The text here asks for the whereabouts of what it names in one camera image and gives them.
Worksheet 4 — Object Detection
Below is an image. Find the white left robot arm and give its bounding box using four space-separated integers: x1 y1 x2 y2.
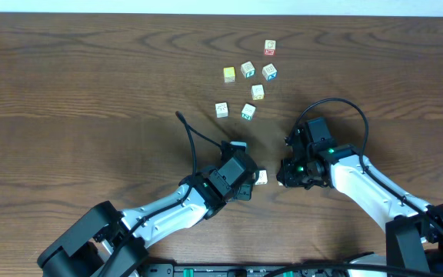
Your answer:
37 150 258 276

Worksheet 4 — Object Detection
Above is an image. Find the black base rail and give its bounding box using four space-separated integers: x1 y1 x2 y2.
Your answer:
136 262 391 277

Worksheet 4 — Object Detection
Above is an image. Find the orange letter wooden block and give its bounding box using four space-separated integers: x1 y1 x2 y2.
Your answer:
251 85 265 100

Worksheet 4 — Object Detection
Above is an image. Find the red M wooden block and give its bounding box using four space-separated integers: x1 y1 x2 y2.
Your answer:
264 40 276 55

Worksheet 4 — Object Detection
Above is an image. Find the yellow wooden block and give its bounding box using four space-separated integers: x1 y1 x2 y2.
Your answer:
223 67 235 82

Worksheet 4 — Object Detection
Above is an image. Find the plain white wooden block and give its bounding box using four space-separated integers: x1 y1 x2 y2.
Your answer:
215 102 228 118

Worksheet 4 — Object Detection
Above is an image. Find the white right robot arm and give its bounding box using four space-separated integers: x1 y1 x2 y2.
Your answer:
277 125 443 274

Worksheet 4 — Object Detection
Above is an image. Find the teal letter wooden block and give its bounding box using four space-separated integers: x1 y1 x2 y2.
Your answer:
241 61 255 78

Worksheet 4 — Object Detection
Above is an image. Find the green N wooden block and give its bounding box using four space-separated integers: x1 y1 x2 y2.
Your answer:
241 103 256 121

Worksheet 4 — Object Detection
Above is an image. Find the blue letter wooden block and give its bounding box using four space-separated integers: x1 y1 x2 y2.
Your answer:
262 63 278 82

